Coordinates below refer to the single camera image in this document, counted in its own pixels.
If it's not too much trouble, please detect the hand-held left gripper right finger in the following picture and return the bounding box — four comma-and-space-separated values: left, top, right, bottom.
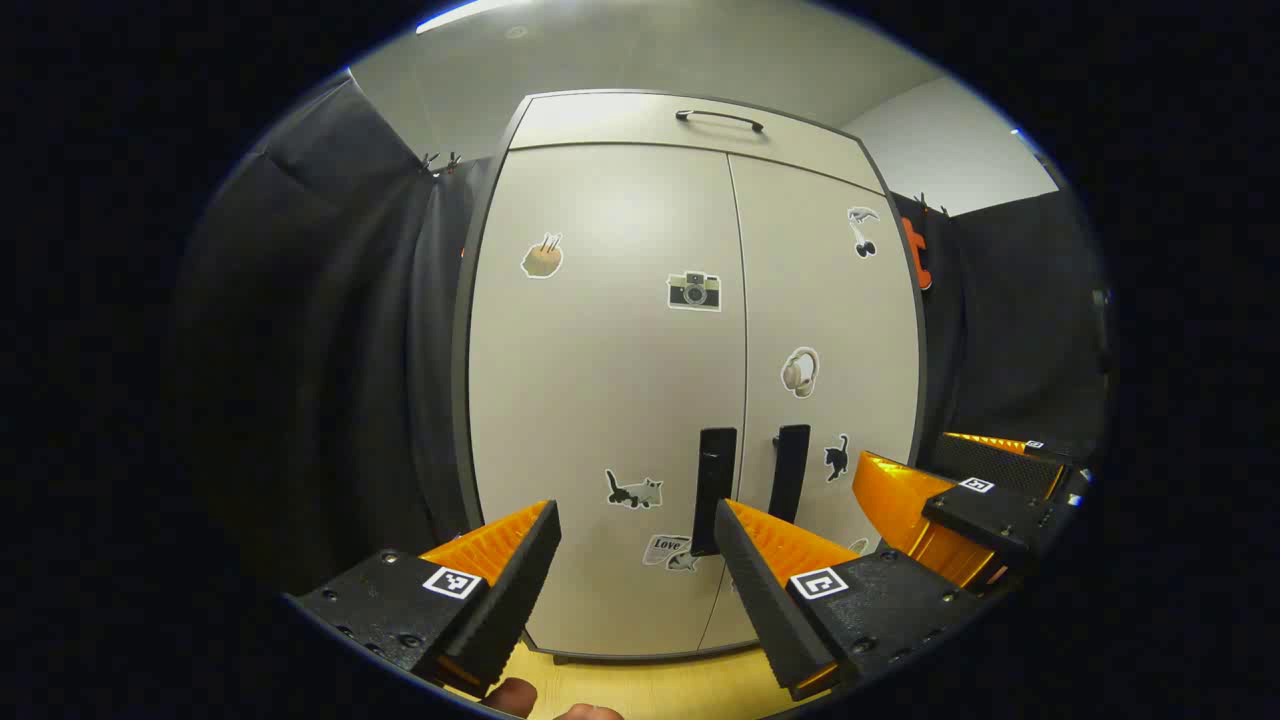
713, 498, 986, 702

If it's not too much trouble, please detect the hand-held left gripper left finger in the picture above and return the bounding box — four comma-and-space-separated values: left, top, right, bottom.
285, 500, 563, 699

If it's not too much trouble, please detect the black door handle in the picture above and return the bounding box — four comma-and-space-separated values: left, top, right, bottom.
768, 424, 812, 525
692, 428, 738, 557

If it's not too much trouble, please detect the grey cabinet door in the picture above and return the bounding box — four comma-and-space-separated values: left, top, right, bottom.
468, 143, 748, 658
700, 153, 923, 651

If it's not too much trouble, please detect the grey double-door shoe cabinet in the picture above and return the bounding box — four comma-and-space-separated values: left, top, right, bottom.
452, 88, 929, 663

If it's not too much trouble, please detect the grey cabinet drawer front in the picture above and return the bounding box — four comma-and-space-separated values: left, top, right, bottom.
508, 92, 886, 194

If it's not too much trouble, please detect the black backdrop cloth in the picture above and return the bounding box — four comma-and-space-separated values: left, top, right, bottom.
170, 75, 496, 601
890, 190, 1111, 451

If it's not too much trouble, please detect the black drawer handle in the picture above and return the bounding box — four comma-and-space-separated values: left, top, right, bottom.
675, 109, 766, 134

